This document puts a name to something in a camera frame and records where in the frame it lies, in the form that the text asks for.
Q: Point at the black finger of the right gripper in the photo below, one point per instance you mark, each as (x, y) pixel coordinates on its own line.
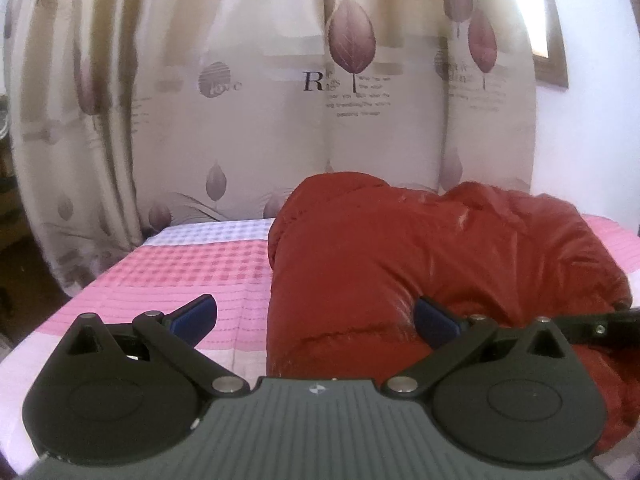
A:
(619, 327)

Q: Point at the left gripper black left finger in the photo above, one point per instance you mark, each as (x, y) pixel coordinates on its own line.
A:
(112, 394)

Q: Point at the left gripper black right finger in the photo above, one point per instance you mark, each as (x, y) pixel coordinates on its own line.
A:
(512, 396)

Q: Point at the red puffer jacket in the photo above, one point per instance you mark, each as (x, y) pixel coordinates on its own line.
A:
(505, 254)

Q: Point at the pink checkered bed sheet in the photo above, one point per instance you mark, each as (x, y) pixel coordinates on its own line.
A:
(175, 279)

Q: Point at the beige leaf print curtain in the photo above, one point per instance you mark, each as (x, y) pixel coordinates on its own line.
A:
(127, 116)

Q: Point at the wooden window frame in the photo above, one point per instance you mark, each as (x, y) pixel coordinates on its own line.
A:
(552, 68)

